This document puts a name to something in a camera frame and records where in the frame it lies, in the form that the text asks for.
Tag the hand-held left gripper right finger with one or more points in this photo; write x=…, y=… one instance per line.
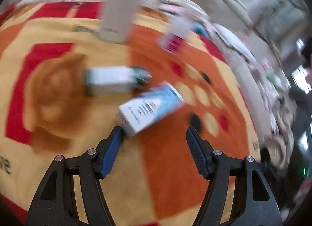
x=197, y=154

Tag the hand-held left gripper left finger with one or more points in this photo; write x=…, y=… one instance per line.
x=112, y=152

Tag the blue white carton box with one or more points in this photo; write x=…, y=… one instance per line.
x=151, y=107

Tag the orange red printed blanket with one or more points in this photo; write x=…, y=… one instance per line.
x=158, y=179

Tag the green white carton box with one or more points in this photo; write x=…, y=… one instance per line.
x=109, y=80

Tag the white trimmed pillow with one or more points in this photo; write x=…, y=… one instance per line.
x=234, y=40

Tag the white pink-label pill bottle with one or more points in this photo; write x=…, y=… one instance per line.
x=174, y=35

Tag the blue folded towel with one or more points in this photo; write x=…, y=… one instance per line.
x=201, y=29

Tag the white thermos bottle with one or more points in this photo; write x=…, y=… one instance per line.
x=117, y=8

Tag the pink floral folded blanket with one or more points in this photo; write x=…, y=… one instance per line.
x=180, y=7

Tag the pale patterned curtain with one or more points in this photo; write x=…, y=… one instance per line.
x=282, y=13

